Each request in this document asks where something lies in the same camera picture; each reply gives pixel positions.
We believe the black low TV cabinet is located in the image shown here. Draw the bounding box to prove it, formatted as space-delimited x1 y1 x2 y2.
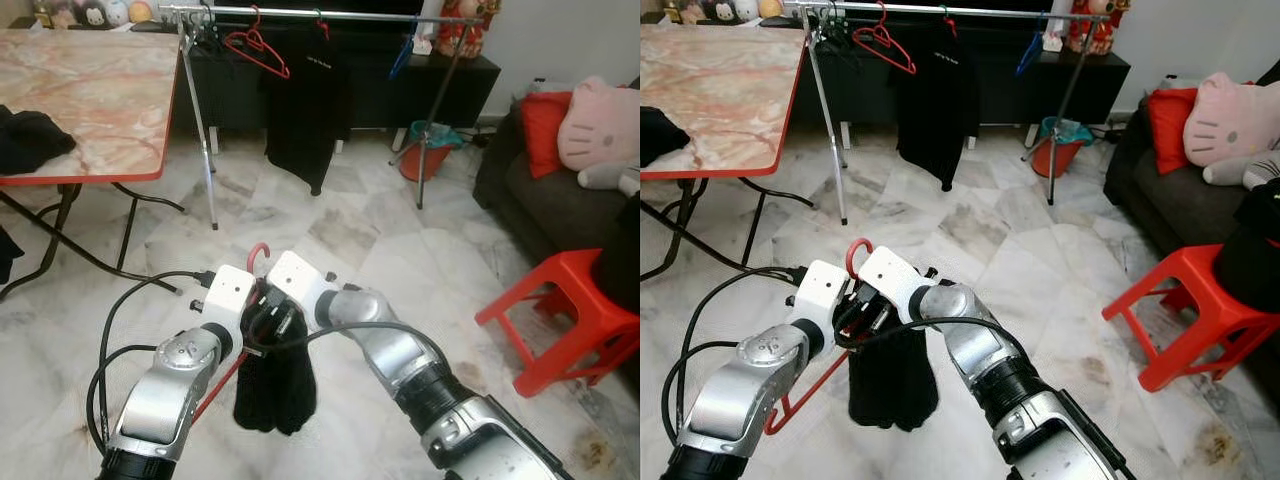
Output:
800 20 1131 149
175 20 501 151

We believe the silver metal clothes rack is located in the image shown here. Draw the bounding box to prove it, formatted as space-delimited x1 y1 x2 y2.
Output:
785 0 1116 226
157 3 486 231

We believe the pink cat face pillow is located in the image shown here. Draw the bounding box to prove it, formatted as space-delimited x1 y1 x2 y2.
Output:
1183 72 1280 168
557 75 641 171

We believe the red cushion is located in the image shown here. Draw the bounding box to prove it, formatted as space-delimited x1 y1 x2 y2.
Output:
520 90 573 179
1147 87 1199 176

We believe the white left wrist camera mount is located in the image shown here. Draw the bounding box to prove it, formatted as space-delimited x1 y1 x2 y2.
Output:
203 265 258 331
797 260 851 326

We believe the red plastic bucket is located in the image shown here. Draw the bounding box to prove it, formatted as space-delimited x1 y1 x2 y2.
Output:
398 143 451 183
1030 140 1083 179

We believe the red gold figurine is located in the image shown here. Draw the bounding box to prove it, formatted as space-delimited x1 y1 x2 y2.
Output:
432 0 501 59
1065 0 1133 56

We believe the black crumpled garment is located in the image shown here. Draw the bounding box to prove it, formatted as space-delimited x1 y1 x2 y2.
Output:
0 105 78 286
640 105 693 169

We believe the black draped garment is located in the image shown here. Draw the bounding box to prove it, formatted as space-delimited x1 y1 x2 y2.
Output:
1212 178 1280 313
603 195 641 311

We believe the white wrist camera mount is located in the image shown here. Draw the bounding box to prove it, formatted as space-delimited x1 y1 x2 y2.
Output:
858 245 936 316
265 250 341 319
797 260 851 326
203 265 258 331

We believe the blue plastic hanger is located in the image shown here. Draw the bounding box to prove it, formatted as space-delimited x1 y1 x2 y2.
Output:
388 22 419 81
1017 22 1049 79

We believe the bare red plastic hanger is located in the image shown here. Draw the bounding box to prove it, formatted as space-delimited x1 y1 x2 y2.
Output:
852 3 919 76
222 5 293 81

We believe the black shirt white print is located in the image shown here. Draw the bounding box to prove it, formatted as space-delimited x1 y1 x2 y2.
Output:
893 25 981 193
262 25 353 198

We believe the teal plastic bag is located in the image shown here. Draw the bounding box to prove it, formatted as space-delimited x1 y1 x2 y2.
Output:
408 120 464 151
1040 117 1095 147

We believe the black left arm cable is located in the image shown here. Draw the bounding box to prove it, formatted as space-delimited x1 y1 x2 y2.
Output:
85 268 216 456
665 265 806 446

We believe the grey Totoro plush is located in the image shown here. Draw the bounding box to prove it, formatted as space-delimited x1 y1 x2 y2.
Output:
1203 148 1280 189
578 163 641 196

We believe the black flat television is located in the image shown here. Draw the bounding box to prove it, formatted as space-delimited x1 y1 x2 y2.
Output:
205 0 426 15
840 0 1051 13

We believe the red plastic stool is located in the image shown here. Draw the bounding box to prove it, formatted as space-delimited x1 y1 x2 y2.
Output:
1103 243 1280 393
475 248 641 399

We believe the black shirt gold logo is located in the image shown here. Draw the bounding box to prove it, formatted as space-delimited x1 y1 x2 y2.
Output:
848 325 941 433
233 335 319 436

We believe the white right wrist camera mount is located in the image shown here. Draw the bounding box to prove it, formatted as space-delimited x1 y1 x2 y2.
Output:
858 245 936 316
265 250 341 319

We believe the marble pattern folding table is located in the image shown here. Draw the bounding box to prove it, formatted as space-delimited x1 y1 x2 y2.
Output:
640 25 809 281
0 28 187 301

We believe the dark grey fabric sofa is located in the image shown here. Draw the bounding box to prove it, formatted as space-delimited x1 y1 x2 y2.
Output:
1103 60 1280 301
472 100 641 311

